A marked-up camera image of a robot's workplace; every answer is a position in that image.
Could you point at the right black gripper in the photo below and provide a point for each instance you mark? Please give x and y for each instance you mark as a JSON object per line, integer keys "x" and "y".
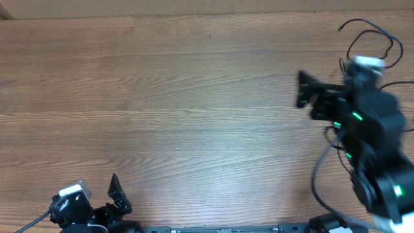
{"x": 328, "y": 98}

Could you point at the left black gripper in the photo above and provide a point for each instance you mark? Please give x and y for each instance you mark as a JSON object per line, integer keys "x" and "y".
{"x": 113, "y": 217}

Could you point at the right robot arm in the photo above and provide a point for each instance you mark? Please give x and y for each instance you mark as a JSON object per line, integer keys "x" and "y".
{"x": 369, "y": 126}

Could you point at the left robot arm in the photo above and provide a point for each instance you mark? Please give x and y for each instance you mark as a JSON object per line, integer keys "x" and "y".
{"x": 126, "y": 227}

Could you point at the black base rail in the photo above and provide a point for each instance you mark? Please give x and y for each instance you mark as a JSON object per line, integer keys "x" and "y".
{"x": 326, "y": 223}

